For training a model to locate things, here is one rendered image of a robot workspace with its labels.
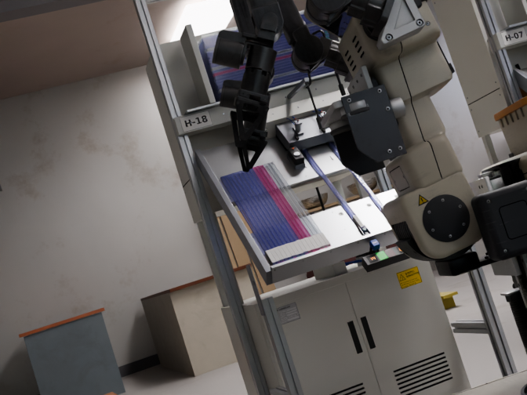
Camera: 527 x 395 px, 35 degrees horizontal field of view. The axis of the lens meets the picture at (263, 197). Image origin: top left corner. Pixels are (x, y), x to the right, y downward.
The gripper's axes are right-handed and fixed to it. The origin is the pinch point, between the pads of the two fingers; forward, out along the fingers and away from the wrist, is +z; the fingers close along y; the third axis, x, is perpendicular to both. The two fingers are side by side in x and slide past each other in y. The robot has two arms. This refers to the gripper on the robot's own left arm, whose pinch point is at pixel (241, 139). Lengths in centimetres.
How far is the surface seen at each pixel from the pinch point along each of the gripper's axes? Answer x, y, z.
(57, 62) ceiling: -164, -705, -152
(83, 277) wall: -90, -781, 62
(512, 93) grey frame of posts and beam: 119, -167, -77
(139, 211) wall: -47, -795, -25
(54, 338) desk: -86, -601, 115
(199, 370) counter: 44, -542, 108
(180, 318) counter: 18, -543, 69
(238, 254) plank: 72, -763, -2
